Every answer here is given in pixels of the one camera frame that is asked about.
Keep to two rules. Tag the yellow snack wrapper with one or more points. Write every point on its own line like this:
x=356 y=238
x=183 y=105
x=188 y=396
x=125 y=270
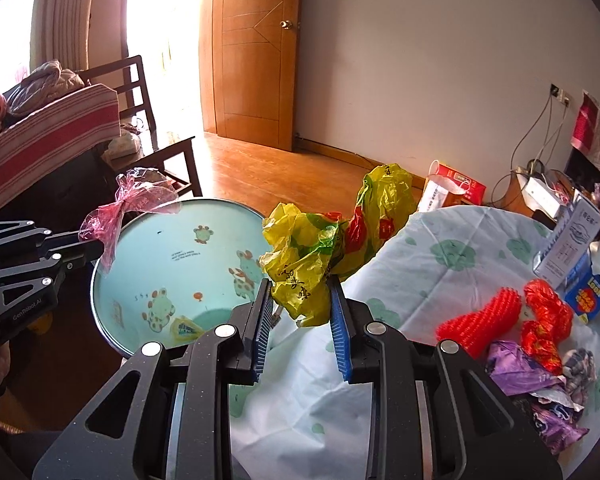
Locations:
x=186 y=329

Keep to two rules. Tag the metal door knob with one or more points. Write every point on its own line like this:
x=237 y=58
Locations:
x=286 y=25

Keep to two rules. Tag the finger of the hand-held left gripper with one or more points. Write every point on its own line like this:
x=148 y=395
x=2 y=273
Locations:
x=40 y=275
x=75 y=247

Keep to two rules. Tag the wall socket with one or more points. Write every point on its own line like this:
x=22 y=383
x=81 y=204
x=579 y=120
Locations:
x=561 y=95

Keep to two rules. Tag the purple wrapper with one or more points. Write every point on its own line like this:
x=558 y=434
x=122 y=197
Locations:
x=517 y=365

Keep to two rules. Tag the pink plastic bag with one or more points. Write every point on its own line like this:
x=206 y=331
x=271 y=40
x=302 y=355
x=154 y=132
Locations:
x=125 y=205

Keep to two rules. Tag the person's left hand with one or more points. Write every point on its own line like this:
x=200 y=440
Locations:
x=0 y=366

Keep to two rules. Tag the striped curtain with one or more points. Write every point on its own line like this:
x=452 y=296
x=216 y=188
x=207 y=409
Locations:
x=70 y=10

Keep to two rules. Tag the white electronics box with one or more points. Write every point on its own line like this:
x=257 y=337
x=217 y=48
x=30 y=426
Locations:
x=542 y=195

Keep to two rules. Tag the blue snack packet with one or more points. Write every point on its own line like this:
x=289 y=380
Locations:
x=587 y=292

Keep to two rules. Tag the wooden cabinet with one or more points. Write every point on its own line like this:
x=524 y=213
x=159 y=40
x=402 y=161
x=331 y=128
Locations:
x=510 y=195

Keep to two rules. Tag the yellow plastic bag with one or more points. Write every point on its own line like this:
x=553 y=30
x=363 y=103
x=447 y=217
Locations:
x=300 y=255

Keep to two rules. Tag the shiny red plastic bag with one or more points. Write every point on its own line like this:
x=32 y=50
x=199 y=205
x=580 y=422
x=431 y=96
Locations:
x=547 y=302

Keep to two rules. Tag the red foam net sleeve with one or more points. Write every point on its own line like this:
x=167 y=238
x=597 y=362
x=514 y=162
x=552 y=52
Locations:
x=480 y=322

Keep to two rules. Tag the cartoon-printed round basin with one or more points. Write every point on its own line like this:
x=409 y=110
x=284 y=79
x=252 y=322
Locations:
x=180 y=260

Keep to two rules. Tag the white green-printed tablecloth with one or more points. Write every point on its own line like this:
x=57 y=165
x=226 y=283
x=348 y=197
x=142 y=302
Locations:
x=430 y=270

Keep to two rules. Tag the red hanging cloth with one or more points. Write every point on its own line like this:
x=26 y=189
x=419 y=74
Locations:
x=592 y=130

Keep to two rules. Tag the dark wooden chair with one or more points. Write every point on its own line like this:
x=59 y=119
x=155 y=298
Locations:
x=175 y=152

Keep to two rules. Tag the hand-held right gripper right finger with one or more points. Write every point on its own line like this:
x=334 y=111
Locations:
x=339 y=332

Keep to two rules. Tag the red gold-printed plastic bag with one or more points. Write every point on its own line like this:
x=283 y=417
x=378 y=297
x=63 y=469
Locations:
x=540 y=347

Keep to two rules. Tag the puffy jacket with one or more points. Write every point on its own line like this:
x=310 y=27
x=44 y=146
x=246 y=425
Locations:
x=45 y=85

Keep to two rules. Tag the white blue milk carton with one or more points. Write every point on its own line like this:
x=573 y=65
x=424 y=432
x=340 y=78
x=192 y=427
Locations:
x=565 y=240

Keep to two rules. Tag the purple snack packet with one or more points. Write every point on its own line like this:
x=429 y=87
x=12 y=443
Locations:
x=555 y=430

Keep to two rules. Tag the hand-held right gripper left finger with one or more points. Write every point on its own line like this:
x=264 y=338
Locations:
x=262 y=327

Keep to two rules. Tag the white paper bag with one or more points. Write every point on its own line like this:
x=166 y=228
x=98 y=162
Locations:
x=437 y=190

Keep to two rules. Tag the wooden door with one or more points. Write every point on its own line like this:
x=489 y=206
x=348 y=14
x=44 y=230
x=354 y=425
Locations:
x=255 y=50

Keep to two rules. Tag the grey checked wrapper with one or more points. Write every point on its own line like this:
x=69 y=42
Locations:
x=582 y=367

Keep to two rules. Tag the red gift box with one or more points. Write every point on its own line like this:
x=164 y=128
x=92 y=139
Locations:
x=472 y=185

